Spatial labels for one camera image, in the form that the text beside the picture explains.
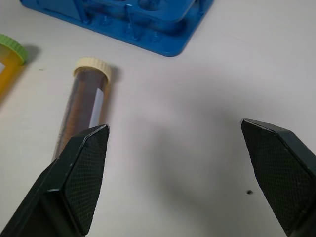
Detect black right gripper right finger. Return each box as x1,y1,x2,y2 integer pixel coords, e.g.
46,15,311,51
240,118,316,237

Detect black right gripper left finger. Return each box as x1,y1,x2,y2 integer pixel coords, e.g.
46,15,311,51
0,124,111,237

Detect brown tube with cream cap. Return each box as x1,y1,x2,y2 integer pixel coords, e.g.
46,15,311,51
51,57,112,163

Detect yellow tube with green cap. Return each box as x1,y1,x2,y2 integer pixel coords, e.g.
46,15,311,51
0,34,27,100

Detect blue plastic tube rack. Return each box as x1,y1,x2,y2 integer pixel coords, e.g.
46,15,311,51
19,0,215,57

